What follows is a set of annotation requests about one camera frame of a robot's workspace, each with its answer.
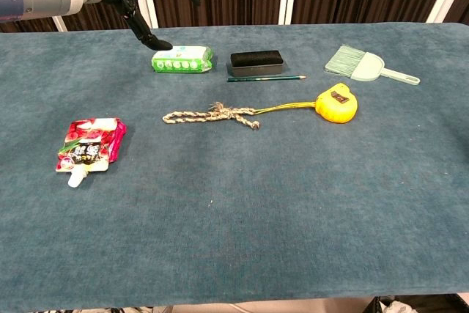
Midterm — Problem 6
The black rectangular box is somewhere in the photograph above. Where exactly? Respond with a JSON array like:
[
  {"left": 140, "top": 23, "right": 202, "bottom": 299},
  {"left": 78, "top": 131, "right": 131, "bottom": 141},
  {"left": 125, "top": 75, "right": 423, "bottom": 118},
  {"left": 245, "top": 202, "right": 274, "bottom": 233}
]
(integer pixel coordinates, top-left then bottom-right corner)
[{"left": 229, "top": 50, "right": 284, "bottom": 78}]

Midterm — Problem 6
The green wet wipes pack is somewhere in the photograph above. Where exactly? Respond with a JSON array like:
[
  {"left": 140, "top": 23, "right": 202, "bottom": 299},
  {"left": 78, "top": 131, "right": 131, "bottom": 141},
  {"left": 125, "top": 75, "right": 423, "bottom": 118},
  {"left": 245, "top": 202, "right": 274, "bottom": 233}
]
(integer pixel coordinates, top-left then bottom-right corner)
[{"left": 151, "top": 45, "right": 215, "bottom": 74}]

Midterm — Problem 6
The green pencil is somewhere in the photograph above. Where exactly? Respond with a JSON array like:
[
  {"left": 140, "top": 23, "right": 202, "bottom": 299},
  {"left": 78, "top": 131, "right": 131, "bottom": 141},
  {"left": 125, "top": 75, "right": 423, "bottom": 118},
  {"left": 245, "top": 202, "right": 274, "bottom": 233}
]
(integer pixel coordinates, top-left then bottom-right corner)
[{"left": 226, "top": 75, "right": 307, "bottom": 83}]

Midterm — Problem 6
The white plastic bag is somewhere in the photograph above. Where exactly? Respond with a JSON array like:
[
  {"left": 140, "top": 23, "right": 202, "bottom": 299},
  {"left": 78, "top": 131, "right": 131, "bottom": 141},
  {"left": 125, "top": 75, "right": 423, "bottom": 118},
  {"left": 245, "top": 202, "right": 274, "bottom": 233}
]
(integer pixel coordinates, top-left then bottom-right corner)
[{"left": 381, "top": 300, "right": 416, "bottom": 313}]

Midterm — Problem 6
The red spouted drink pouch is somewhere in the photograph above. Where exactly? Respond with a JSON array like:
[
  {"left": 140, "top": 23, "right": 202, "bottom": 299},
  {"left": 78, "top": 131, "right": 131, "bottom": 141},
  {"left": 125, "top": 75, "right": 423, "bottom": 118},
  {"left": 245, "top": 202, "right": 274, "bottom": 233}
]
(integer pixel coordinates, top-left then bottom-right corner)
[{"left": 55, "top": 117, "right": 128, "bottom": 188}]

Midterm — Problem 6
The braided beige rope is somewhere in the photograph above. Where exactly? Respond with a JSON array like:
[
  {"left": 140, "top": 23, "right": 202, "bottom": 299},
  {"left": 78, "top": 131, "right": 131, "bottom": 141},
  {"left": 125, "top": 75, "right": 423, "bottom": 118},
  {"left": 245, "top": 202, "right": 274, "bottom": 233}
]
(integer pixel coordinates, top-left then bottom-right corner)
[{"left": 162, "top": 101, "right": 261, "bottom": 130}]

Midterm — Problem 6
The mint green hand brush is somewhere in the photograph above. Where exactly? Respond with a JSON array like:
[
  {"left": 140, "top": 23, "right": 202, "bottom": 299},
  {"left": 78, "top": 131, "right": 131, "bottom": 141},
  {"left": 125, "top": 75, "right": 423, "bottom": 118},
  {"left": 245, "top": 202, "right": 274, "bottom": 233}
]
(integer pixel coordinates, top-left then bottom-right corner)
[{"left": 324, "top": 44, "right": 421, "bottom": 86}]

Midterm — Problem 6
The yellow tape measure with cord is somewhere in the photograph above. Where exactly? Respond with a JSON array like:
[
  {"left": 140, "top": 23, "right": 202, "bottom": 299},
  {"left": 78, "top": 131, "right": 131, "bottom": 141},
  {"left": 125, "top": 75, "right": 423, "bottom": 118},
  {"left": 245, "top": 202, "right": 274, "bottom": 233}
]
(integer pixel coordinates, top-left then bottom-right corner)
[{"left": 252, "top": 82, "right": 359, "bottom": 124}]

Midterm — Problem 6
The black storage bin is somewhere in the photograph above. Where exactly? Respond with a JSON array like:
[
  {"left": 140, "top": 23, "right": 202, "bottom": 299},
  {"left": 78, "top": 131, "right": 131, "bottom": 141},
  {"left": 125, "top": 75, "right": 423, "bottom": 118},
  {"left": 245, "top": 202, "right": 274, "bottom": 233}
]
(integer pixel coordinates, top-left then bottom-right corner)
[{"left": 369, "top": 295, "right": 469, "bottom": 313}]

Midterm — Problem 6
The blue table cloth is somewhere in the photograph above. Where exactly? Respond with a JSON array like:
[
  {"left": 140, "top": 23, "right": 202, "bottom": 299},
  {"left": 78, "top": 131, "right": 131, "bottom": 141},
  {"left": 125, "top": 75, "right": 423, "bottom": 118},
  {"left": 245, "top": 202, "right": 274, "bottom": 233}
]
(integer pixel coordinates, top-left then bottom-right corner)
[{"left": 0, "top": 22, "right": 469, "bottom": 312}]

